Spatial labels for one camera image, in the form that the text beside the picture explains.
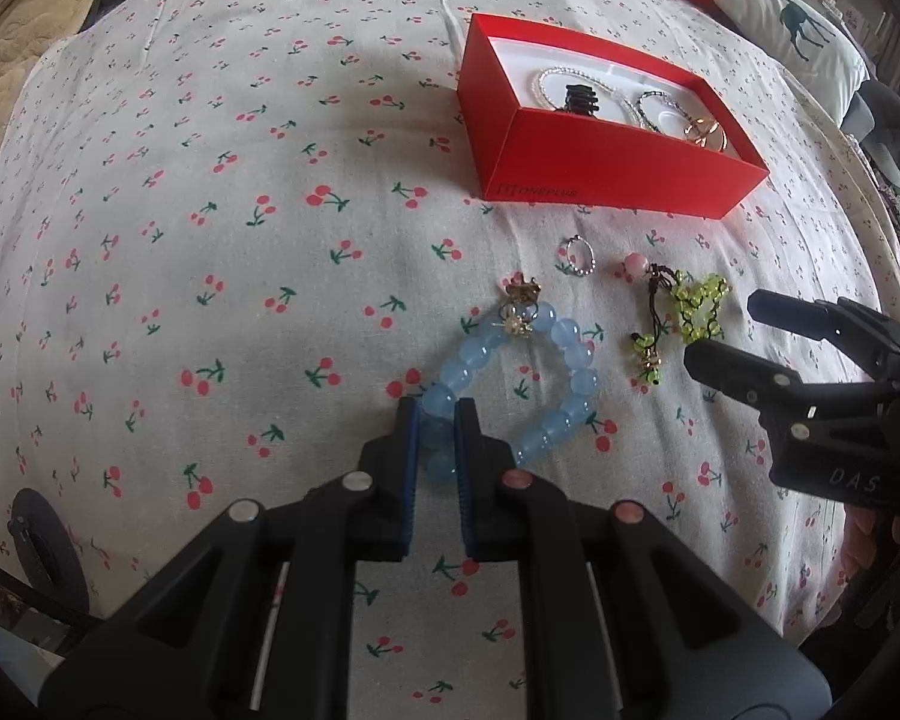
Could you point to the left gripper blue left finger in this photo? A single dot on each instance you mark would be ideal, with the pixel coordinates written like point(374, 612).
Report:
point(385, 515)

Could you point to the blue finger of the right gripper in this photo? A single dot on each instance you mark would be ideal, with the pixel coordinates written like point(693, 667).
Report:
point(818, 320)
point(775, 392)

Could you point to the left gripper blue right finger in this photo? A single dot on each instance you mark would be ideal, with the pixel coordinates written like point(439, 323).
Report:
point(488, 509)

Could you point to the green beaded butterfly charm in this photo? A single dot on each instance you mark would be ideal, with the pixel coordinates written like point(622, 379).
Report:
point(677, 304)

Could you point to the gold flower earring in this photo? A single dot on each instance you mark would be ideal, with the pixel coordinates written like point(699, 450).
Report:
point(516, 326)

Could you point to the right hand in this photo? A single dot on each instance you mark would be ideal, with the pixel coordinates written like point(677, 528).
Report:
point(859, 546)

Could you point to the grey office chair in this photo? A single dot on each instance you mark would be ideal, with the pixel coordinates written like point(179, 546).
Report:
point(873, 119)

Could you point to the white deer print pillow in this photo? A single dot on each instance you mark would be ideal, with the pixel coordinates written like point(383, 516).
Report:
point(807, 44)

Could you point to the cherry print bed sheet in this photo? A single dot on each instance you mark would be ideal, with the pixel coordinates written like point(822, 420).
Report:
point(235, 233)

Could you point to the red cardboard box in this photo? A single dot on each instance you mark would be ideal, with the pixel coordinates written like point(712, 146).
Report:
point(633, 154)

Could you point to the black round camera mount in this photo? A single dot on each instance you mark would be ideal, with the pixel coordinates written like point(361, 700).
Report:
point(45, 551)

